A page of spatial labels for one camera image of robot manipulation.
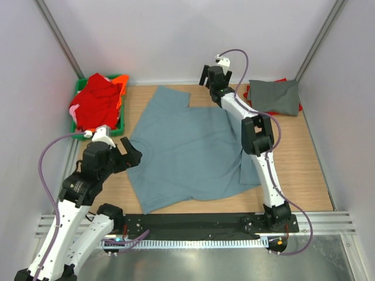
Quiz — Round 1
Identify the blue-grey t shirt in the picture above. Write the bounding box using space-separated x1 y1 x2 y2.
127 86 260 214

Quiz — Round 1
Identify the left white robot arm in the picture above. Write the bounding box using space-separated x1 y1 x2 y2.
15 136 142 280

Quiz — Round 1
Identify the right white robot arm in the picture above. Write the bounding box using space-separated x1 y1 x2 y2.
199 65 291 232

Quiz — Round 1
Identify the folded red t shirt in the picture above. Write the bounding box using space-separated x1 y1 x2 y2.
243 77 304 119

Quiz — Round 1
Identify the red t shirt in bin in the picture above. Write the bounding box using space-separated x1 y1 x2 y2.
69 73 124 131

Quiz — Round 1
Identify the folded grey t shirt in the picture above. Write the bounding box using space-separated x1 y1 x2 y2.
246 78 299 117

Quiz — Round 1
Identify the pink t shirt in bin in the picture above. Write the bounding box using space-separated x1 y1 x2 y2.
69 104 80 124

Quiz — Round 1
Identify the green plastic bin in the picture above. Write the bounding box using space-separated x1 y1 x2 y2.
69 73 129 136

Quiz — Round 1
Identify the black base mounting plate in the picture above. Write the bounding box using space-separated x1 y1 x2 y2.
123 213 299 241

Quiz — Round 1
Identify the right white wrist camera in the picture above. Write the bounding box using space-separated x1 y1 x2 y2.
215 54 230 74

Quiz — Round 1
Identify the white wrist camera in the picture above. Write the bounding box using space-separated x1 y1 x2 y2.
215 54 230 74
83 125 115 148

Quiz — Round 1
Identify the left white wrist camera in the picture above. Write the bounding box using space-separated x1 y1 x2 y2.
83 125 115 148

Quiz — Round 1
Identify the white slotted cable duct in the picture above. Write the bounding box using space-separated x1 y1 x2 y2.
98 237 269 251

